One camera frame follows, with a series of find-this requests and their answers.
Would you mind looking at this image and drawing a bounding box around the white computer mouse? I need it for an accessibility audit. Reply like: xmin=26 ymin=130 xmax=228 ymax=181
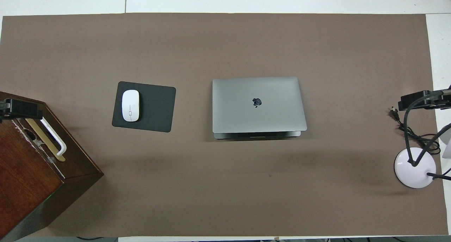
xmin=122 ymin=89 xmax=140 ymax=122

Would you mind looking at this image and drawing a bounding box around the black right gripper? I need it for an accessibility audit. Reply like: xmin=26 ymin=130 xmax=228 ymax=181
xmin=398 ymin=89 xmax=451 ymax=111

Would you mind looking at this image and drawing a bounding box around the black mouse pad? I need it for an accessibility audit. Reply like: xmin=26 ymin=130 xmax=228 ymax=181
xmin=112 ymin=81 xmax=177 ymax=133

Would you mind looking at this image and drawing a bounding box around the white box handle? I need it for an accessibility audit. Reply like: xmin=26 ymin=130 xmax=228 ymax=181
xmin=33 ymin=118 xmax=67 ymax=157

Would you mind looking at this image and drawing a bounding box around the dark brown wooden box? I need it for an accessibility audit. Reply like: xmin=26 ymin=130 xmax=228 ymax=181
xmin=0 ymin=91 xmax=104 ymax=242

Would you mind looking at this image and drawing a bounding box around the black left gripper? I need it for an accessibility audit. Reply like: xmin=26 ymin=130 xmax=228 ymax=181
xmin=0 ymin=98 xmax=43 ymax=122

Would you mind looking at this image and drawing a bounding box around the grey Apple laptop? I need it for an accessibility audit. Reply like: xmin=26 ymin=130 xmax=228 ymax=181
xmin=212 ymin=76 xmax=308 ymax=139

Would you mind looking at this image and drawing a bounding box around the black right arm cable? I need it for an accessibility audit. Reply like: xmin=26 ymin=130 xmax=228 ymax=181
xmin=403 ymin=89 xmax=451 ymax=165

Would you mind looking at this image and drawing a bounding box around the brown paper table mat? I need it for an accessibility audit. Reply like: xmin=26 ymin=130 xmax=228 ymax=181
xmin=0 ymin=13 xmax=449 ymax=237

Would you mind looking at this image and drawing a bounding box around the white desk lamp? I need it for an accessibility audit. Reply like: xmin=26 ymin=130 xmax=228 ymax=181
xmin=394 ymin=122 xmax=451 ymax=189

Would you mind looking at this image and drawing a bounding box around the black lamp power cable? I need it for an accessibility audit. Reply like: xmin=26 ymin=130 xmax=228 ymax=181
xmin=389 ymin=107 xmax=441 ymax=156

